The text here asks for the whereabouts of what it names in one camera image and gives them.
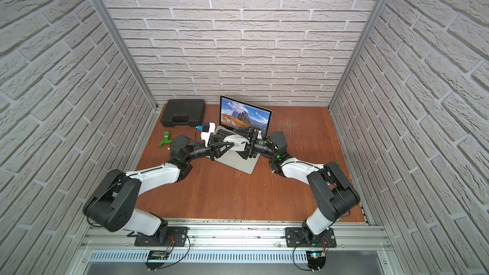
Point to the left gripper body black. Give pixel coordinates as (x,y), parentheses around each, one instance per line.
(210,149)

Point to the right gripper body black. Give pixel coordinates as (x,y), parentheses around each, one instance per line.
(251,148)

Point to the silver laptop with mountain wallpaper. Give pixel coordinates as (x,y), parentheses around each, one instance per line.
(235,118)

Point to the white wireless mouse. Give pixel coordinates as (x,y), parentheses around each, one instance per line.
(240,142)

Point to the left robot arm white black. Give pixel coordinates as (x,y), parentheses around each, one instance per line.
(113,203)

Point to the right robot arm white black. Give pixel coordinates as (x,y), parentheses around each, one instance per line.
(332,190)

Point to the black plastic tool case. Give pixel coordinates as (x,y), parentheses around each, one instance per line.
(183,112)

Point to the green plastic toy left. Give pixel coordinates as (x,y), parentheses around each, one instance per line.
(166,139)

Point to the left controller board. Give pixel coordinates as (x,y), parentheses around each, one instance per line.
(156,260)

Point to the controller board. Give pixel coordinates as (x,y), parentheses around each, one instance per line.
(316,260)
(156,260)

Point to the right controller board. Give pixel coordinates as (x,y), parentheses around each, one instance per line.
(316,260)

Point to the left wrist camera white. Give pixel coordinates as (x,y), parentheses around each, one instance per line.
(207,129)

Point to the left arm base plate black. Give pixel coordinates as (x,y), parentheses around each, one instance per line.
(164,237)

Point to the aluminium rail frame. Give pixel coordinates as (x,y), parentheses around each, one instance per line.
(238,247)

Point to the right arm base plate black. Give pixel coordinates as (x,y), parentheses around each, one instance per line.
(301,237)

